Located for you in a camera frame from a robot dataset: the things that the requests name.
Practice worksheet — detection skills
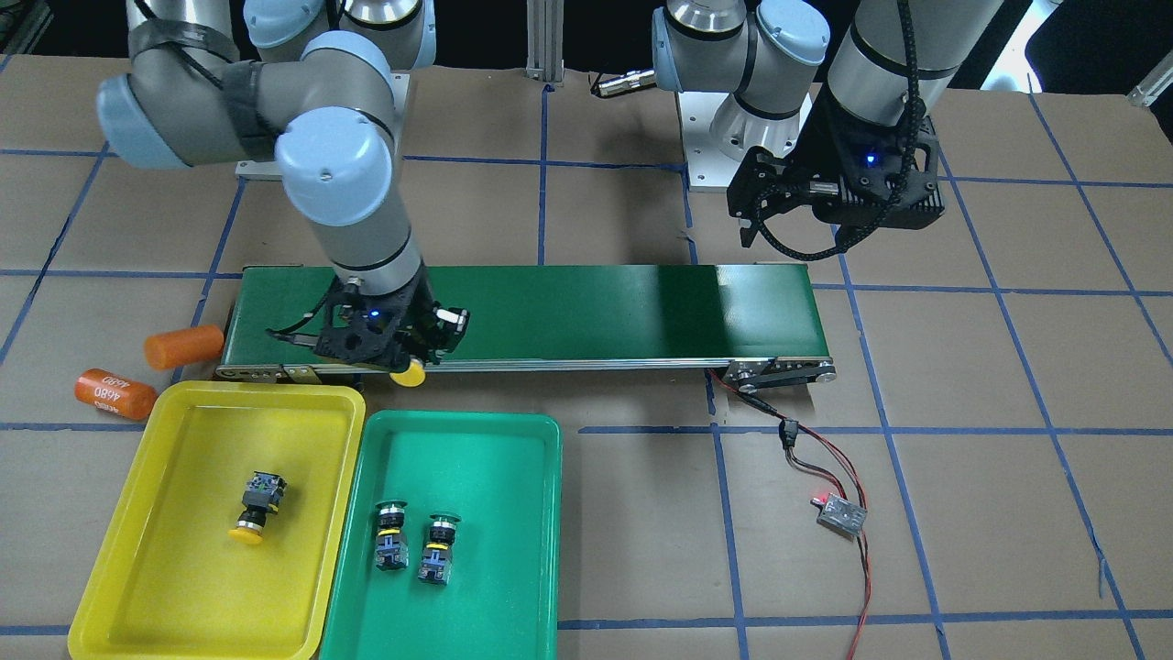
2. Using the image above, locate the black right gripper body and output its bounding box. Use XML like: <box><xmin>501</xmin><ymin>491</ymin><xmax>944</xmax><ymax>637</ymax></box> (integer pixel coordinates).
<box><xmin>267</xmin><ymin>266</ymin><xmax>470</xmax><ymax>370</ymax></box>

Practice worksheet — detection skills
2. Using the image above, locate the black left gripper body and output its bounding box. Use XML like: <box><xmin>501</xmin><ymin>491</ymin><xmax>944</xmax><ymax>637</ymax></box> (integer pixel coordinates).
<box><xmin>726</xmin><ymin>88</ymin><xmax>945</xmax><ymax>250</ymax></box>

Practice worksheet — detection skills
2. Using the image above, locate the yellow mushroom push button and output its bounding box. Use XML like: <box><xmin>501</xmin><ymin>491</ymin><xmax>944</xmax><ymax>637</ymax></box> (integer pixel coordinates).
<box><xmin>229</xmin><ymin>471</ymin><xmax>289</xmax><ymax>545</ymax></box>

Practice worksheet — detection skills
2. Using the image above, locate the plain orange cylinder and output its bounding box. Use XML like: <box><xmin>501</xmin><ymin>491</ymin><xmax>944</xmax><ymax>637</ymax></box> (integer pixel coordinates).
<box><xmin>142</xmin><ymin>324</ymin><xmax>225</xmax><ymax>370</ymax></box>

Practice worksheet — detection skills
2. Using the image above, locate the green push button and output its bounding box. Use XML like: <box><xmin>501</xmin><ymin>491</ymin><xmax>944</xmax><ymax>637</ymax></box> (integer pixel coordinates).
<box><xmin>416</xmin><ymin>512</ymin><xmax>462</xmax><ymax>586</ymax></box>

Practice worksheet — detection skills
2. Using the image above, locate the orange cylinder marked 4680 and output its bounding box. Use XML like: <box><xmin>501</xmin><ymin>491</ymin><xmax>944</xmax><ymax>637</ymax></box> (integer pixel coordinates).
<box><xmin>72</xmin><ymin>368</ymin><xmax>160</xmax><ymax>421</ymax></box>

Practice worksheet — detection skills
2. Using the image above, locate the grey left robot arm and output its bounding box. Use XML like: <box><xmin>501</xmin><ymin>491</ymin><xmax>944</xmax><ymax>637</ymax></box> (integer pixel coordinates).
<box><xmin>651</xmin><ymin>1</ymin><xmax>1001</xmax><ymax>261</ymax></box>

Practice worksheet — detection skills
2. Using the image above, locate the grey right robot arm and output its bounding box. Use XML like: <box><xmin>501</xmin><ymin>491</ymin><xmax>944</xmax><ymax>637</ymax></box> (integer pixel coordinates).
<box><xmin>96</xmin><ymin>1</ymin><xmax>469</xmax><ymax>373</ymax></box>

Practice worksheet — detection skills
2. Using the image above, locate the green conveyor belt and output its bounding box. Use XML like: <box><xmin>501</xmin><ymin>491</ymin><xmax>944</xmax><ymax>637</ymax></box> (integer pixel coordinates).
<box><xmin>216</xmin><ymin>264</ymin><xmax>838</xmax><ymax>392</ymax></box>

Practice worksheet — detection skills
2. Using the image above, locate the green plastic tray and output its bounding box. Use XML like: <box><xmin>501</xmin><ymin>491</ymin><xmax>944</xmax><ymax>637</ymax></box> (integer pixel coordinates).
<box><xmin>319</xmin><ymin>410</ymin><xmax>563</xmax><ymax>659</ymax></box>

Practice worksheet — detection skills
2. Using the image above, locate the black sensor circuit board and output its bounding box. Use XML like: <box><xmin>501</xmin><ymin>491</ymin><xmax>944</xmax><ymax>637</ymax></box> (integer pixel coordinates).
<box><xmin>811</xmin><ymin>494</ymin><xmax>868</xmax><ymax>538</ymax></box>

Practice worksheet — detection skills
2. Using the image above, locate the yellow plastic tray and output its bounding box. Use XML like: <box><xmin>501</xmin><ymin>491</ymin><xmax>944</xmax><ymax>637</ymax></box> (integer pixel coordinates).
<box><xmin>68</xmin><ymin>380</ymin><xmax>366</xmax><ymax>659</ymax></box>

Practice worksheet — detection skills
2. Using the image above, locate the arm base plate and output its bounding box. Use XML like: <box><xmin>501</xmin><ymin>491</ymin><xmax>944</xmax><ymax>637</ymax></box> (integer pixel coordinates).
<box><xmin>235</xmin><ymin>72</ymin><xmax>411</xmax><ymax>182</ymax></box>
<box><xmin>677</xmin><ymin>91</ymin><xmax>813</xmax><ymax>193</ymax></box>

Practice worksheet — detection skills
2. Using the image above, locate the front aluminium frame post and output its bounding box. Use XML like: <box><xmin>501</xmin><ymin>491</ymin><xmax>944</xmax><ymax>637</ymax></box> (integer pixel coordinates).
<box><xmin>526</xmin><ymin>0</ymin><xmax>565</xmax><ymax>86</ymax></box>

